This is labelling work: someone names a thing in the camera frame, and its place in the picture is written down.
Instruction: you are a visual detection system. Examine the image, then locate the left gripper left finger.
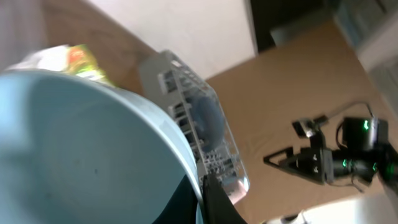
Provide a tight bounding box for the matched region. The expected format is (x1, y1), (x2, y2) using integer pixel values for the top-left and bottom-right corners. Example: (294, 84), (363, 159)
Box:
(153, 175), (198, 224)

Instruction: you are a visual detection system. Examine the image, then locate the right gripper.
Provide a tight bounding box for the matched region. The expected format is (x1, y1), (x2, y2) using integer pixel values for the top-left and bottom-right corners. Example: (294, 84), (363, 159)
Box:
(263, 146), (334, 184)

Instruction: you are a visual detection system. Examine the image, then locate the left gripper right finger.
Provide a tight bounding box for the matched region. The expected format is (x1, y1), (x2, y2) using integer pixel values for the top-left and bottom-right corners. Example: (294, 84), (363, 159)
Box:
(203, 174), (247, 224)

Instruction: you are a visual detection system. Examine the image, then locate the pink cup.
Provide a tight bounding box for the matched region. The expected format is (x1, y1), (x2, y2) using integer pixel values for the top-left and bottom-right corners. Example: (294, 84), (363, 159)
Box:
(226, 179), (249, 205)

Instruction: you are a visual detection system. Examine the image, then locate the light blue rice bowl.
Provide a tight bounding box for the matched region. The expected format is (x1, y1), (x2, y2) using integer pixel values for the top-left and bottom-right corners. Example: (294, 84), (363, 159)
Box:
(1, 70), (204, 223)

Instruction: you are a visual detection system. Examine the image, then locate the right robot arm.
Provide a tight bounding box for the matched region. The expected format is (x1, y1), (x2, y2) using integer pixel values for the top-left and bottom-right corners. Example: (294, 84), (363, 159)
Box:
(263, 116), (397, 223)

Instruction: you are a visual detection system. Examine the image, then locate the grey dishwasher rack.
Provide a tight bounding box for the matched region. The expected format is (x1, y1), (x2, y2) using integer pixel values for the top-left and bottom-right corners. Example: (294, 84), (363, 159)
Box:
(139, 50), (250, 194)

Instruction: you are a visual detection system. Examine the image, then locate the green orange snack wrapper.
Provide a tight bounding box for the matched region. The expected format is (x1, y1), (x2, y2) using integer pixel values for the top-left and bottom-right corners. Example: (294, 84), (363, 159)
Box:
(65, 45), (116, 87)

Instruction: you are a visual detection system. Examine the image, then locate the white crumpled napkin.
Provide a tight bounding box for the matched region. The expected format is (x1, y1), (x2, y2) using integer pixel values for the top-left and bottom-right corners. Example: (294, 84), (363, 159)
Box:
(6, 45), (70, 72)

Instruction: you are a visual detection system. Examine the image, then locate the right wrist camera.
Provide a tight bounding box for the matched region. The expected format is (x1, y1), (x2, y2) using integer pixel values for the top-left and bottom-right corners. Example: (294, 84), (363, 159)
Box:
(292, 115), (329, 138)

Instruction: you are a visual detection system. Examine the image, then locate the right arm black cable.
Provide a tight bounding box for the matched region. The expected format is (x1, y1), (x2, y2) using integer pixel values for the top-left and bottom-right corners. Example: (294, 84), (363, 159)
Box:
(326, 101), (376, 121)

